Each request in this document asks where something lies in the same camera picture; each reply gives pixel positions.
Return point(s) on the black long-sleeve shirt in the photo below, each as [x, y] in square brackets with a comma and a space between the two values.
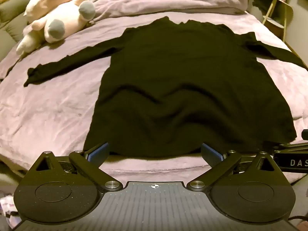
[182, 86]

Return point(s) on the grey upholstered headboard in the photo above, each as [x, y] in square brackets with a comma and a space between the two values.
[12, 14]

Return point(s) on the white plush toy grey paws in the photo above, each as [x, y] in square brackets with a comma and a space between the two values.
[57, 14]

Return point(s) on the white patterned cloth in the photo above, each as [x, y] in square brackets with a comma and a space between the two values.
[8, 207]

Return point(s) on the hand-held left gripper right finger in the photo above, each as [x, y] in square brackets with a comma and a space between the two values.
[211, 154]

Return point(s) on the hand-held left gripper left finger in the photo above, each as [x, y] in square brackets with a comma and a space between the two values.
[99, 151]

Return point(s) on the yellow side table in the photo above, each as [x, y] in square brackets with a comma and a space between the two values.
[279, 14]

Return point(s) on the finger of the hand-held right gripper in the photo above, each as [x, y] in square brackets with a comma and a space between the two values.
[288, 146]

